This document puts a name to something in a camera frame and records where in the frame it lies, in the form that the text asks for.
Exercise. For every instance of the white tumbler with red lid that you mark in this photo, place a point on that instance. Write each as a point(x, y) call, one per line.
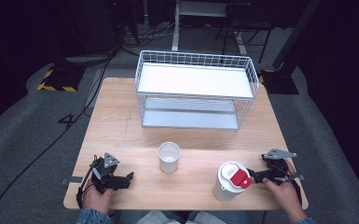
point(228, 186)

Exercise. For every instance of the white metal desk leg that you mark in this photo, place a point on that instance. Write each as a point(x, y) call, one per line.
point(176, 31)

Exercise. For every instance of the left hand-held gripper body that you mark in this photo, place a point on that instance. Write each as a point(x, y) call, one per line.
point(105, 174)

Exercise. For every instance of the person's right hand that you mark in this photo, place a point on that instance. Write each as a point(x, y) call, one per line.
point(286, 196)

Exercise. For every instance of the person's left hand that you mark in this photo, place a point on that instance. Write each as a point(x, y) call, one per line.
point(96, 199)

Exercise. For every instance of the black striped stand base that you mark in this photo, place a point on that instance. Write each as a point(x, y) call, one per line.
point(279, 82)
point(60, 77)

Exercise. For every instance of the black metal chair frame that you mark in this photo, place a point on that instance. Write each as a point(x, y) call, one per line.
point(245, 21)

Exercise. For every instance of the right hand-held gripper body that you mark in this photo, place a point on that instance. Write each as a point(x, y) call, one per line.
point(276, 169)

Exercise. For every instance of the black slanted pole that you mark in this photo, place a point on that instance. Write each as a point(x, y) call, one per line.
point(295, 34)

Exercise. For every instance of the grey tape piece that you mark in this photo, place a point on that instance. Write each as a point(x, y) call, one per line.
point(300, 176)
point(73, 180)

